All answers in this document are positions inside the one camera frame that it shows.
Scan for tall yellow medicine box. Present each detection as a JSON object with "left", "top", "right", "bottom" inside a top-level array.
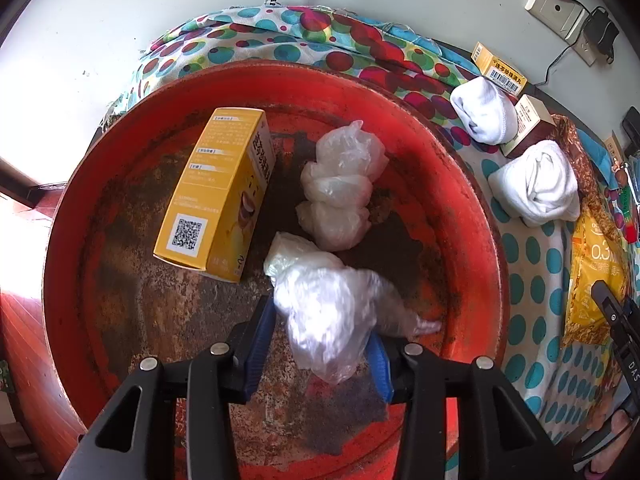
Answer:
[{"left": 153, "top": 107, "right": 276, "bottom": 283}]

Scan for red green toy packet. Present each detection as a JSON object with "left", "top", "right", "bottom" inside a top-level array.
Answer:
[{"left": 605, "top": 185, "right": 639, "bottom": 244}]

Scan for white wall socket plate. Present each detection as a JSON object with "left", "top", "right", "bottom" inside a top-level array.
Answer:
[{"left": 524, "top": 0, "right": 597, "bottom": 66}]

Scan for small yellow medicine box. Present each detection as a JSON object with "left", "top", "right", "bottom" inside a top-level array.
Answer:
[{"left": 471, "top": 42, "right": 527, "bottom": 98}]

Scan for brown chocolate snack bag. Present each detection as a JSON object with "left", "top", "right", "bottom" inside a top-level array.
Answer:
[{"left": 551, "top": 114, "right": 622, "bottom": 243}]

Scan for small brown figurine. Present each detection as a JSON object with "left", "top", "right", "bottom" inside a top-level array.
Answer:
[{"left": 612, "top": 162, "right": 628, "bottom": 188}]

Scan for polka dot tablecloth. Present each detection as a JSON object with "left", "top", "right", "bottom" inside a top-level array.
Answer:
[{"left": 110, "top": 6, "right": 624, "bottom": 474}]

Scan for black power adapter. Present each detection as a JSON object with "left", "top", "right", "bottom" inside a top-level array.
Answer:
[{"left": 582, "top": 6, "right": 620, "bottom": 64}]

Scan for black clip device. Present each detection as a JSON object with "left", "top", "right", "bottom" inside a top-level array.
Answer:
[{"left": 622, "top": 106, "right": 640, "bottom": 157}]

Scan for yellow chips snack bag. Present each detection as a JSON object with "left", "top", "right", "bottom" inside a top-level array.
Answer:
[{"left": 561, "top": 207, "right": 630, "bottom": 348}]

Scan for large white sock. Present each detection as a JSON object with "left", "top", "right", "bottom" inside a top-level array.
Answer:
[{"left": 488, "top": 140, "right": 580, "bottom": 228}]

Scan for clear plastic bag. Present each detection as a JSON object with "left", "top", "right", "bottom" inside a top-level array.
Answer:
[{"left": 296, "top": 120, "right": 388, "bottom": 252}]

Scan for black cable from socket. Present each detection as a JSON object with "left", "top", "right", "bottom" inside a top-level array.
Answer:
[{"left": 534, "top": 39, "right": 589, "bottom": 86}]

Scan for small cardboard tag box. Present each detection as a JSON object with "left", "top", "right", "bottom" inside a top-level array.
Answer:
[{"left": 604, "top": 132, "right": 625, "bottom": 165}]

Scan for dark red small box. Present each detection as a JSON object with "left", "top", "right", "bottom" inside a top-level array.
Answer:
[{"left": 500, "top": 96, "right": 555, "bottom": 159}]

